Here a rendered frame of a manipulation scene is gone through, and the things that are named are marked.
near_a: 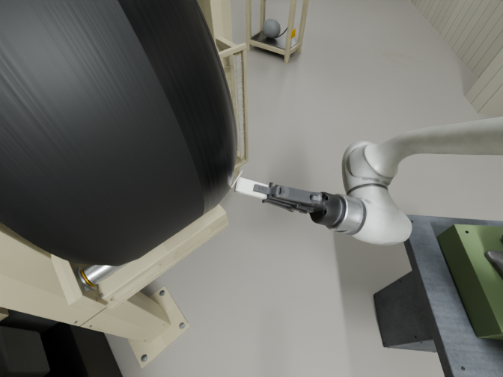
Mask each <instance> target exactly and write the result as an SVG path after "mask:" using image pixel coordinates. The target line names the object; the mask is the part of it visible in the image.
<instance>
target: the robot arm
mask: <svg viewBox="0 0 503 377"><path fill-rule="evenodd" d="M415 154H455V155H492V156H503V117H494V118H490V119H484V120H474V121H469V122H462V123H452V124H447V125H441V126H431V127H426V128H421V129H414V130H411V131H408V132H404V133H401V134H399V135H396V136H394V137H393V138H391V139H389V140H387V141H386V142H384V143H382V144H373V143H371V142H369V141H356V142H354V143H352V144H351V145H350V146H349V147H348V148H347V149H346V150H345V152H344V155H343V159H342V164H341V169H342V179H343V184H344V190H345V192H346V195H345V194H330V193H327V192H324V191H322V192H313V191H305V190H301V189H297V188H291V187H287V186H280V185H275V186H273V183H269V185H265V184H262V183H258V182H255V181H252V180H247V179H244V178H242V177H239V178H238V180H237V181H236V183H235V187H234V191H235V192H237V193H240V194H245V195H248V196H252V197H256V198H260V199H263V200H262V203H269V204H272V205H274V206H278V207H281V208H283V209H286V210H288V211H290V212H294V210H296V211H299V212H300V213H303V214H307V212H308V213H309V214H310V216H311V220H312V221H313V222H314V223H316V224H322V225H325V226H326V227H327V228H328V229H329V230H334V231H335V232H339V233H343V234H347V235H351V236H352V237H353V238H355V239H358V240H360V241H363V242H367V243H371V244H375V245H395V244H398V243H401V242H404V241H406V240H407V239H408V238H409V236H410V234H411V232H412V223H411V221H410V220H409V219H408V217H407V216H406V215H405V214H404V213H403V212H402V211H401V210H400V209H398V208H397V205H396V204H395V203H394V201H393V200H392V199H391V196H390V194H389V192H388V186H389V185H390V184H391V181H392V180H393V178H394V176H395V175H397V173H398V170H399V167H398V165H399V163H400V162H401V161H402V160H403V159H405V158H406V157H408V156H411V155H415ZM484 256H485V257H486V259H487V260H488V261H489V262H490V263H492V265H493V266H494V267H495V269H496V270H497V272H498V273H499V274H500V276H501V277H502V279H503V251H493V250H490V251H487V252H485V253H484Z"/></svg>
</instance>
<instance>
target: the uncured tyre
mask: <svg viewBox="0 0 503 377"><path fill-rule="evenodd" d="M236 159H237V125H236V120H235V115H234V107H233V103H232V99H231V94H230V91H229V87H228V82H227V79H226V76H225V71H224V69H223V66H222V62H221V60H220V57H219V53H218V51H217V48H216V45H215V43H214V40H213V37H212V34H211V33H210V30H209V27H208V25H207V22H206V19H205V18H204V15H203V13H202V11H201V8H200V6H199V4H198V1H197V0H0V222H1V223H3V224H4V225H5V226H7V227H9V228H10V229H11V230H12V231H14V232H15V233H17V234H19V235H20V236H21V237H23V238H24V239H26V240H28V241H29V242H31V243H33V244H34V245H36V246H37V247H39V248H42V249H43V250H45V251H47V252H49V253H51V254H53V255H55V256H57V257H59V258H61V259H63V260H67V261H70V262H72V263H79V264H89V265H100V266H122V265H123V264H126V263H129V262H132V261H134V260H137V259H139V258H141V257H143V256H144V255H145V254H147V253H148V252H150V251H152V250H153V249H154V248H156V247H157V246H159V245H160V244H162V243H163V242H164V241H166V240H167V239H169V238H171V237H172V236H173V235H175V234H176V233H178V232H180V231H181V230H182V229H183V228H185V227H187V226H188V225H190V224H191V223H192V222H194V221H196V220H197V219H199V218H200V217H201V216H203V215H204V214H206V213H207V212H209V211H210V210H211V209H213V208H215V207H216V206H217V205H218V204H219V203H220V201H221V200H222V199H223V198H224V196H225V195H226V194H227V193H228V192H229V190H230V187H231V183H232V179H233V174H234V167H235V163H236Z"/></svg>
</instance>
